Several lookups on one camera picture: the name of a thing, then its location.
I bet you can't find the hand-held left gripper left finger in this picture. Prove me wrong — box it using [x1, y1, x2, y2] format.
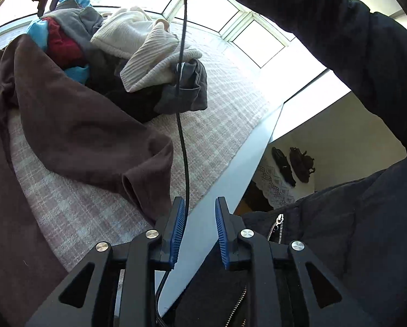
[26, 196, 186, 327]

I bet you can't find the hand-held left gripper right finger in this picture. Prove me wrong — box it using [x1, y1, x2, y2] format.
[215, 196, 378, 327]

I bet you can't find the brown sweater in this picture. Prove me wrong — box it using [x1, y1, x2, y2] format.
[0, 34, 175, 314]

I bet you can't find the white lace cloth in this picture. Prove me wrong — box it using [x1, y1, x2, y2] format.
[256, 163, 315, 210]

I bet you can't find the dark shoe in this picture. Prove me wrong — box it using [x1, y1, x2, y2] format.
[289, 147, 316, 183]
[271, 146, 297, 188]

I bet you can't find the pink plaid blanket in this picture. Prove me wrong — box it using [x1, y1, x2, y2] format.
[6, 51, 282, 273]

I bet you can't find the black garment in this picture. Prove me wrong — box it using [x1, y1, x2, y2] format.
[84, 49, 163, 123]

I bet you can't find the cream ribbed sweater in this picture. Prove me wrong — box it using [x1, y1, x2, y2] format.
[90, 6, 203, 93]

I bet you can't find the red garment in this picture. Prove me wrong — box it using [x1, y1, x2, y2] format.
[45, 17, 88, 70]

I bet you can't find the grey fleece garment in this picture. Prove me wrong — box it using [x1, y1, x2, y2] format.
[42, 7, 104, 55]

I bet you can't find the light blue garment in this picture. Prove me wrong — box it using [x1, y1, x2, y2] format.
[26, 0, 92, 86]

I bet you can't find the black cable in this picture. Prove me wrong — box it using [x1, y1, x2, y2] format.
[154, 0, 190, 327]

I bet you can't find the white window frame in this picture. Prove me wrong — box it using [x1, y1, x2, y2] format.
[0, 0, 361, 103]

